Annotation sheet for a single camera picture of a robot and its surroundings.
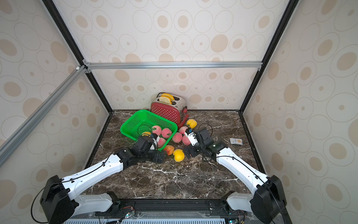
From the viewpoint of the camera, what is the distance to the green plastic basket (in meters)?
1.01

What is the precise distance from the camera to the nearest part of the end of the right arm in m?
0.56

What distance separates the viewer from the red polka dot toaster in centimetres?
99

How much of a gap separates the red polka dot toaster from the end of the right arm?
33cm
